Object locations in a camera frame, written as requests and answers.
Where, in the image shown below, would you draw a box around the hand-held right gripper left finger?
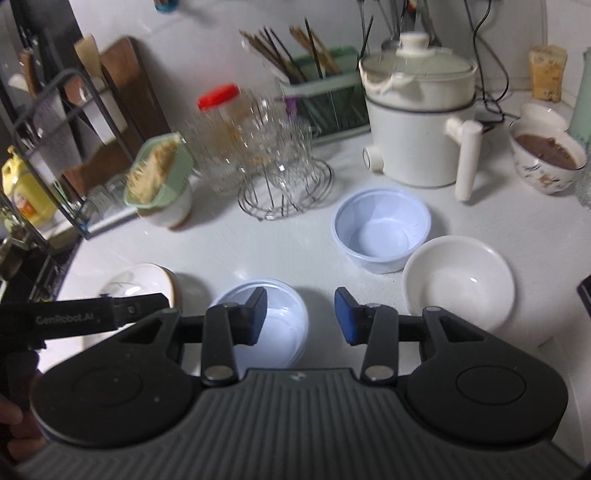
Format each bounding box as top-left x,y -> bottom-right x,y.
106,287 -> 269,386

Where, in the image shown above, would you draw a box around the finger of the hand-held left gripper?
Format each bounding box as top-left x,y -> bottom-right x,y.
113,293 -> 169,326

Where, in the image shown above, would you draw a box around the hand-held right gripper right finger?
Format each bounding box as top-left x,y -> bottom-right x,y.
335,287 -> 499,384

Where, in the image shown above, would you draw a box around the pale blue plastic bowl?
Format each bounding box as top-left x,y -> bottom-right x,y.
209,277 -> 310,369
331,187 -> 432,275

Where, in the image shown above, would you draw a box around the grey leaf print plate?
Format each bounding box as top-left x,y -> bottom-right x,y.
99,263 -> 183,324

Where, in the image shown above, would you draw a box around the small plain white bowl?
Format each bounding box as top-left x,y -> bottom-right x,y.
402,235 -> 516,333

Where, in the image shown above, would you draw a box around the person's left hand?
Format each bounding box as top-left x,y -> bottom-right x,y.
0,397 -> 44,467

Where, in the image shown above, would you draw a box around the black kitchen sink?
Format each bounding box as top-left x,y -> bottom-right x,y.
28,240 -> 79,301

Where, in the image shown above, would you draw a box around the black metal knife rack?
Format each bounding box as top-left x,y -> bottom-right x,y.
0,69 -> 153,241

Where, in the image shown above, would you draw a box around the white bowl with brown foot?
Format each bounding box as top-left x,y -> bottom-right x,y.
136,185 -> 194,230

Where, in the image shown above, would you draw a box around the yellow detergent jug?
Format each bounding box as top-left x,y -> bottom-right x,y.
0,147 -> 58,227

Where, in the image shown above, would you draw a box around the enoki mushrooms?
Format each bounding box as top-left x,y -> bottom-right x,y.
126,134 -> 182,204

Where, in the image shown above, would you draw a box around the green strainer basket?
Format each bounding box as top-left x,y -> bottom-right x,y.
122,131 -> 194,210

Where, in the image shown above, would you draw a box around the white electric cooking pot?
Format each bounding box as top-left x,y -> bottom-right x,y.
359,32 -> 483,201

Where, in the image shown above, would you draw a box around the hammered steel cleaver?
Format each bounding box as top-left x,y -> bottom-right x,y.
25,95 -> 84,174

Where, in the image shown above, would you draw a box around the white utensil holder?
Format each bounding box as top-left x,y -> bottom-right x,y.
76,85 -> 127,144

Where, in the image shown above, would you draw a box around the green chopstick holder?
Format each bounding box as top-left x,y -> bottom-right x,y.
277,46 -> 372,139

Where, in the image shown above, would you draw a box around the dark wooden cutting board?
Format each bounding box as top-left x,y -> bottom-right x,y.
60,37 -> 171,197

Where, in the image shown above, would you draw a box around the red lid glass jar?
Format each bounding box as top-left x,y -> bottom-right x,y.
198,83 -> 250,153

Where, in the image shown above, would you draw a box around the black stove top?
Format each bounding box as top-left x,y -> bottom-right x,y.
577,274 -> 591,319

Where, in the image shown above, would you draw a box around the patterned bowl with brown food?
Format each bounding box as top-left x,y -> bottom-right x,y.
508,119 -> 588,195

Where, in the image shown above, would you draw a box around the wooden spatula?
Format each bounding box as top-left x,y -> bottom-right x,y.
74,34 -> 105,79

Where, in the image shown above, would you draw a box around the bundle of chopsticks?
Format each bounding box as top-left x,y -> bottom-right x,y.
239,18 -> 345,81

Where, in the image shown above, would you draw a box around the tall ribbed glass tumbler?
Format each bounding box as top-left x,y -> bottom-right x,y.
575,166 -> 591,210

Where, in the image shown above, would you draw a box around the hanging kitchen utensils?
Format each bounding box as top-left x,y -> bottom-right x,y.
358,0 -> 444,51

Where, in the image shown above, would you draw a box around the white bowl with blue rim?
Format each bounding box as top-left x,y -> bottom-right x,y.
519,102 -> 570,134

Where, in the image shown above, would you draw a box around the pale green kettle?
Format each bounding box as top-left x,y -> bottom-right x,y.
568,46 -> 591,148

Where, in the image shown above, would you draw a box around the round wire cup rack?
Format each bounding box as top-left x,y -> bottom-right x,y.
238,157 -> 334,221

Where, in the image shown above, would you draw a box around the black power cable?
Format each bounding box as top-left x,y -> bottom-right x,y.
464,0 -> 513,125

